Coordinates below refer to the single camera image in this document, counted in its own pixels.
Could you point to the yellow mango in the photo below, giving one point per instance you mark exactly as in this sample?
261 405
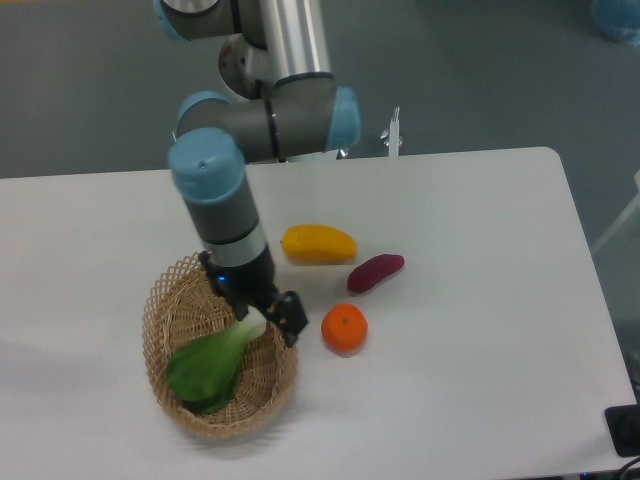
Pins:
318 244

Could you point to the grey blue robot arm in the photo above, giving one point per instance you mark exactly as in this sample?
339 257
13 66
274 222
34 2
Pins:
294 108

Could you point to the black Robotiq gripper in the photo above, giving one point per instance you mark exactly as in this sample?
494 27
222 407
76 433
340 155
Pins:
253 284

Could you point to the woven wicker basket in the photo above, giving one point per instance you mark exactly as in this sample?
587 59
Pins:
181 308

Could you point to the green bok choy vegetable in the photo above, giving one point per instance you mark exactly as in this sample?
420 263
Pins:
204 373

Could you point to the white frame at right edge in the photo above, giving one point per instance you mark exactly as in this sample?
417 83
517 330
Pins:
624 227

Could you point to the purple sweet potato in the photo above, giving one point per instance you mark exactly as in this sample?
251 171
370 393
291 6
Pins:
374 271

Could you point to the black box at table edge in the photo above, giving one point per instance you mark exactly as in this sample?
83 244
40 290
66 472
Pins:
623 426

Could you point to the blue plastic bag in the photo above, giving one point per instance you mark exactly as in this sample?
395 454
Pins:
617 20

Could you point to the orange tangerine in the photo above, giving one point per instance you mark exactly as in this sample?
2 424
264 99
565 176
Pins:
344 329

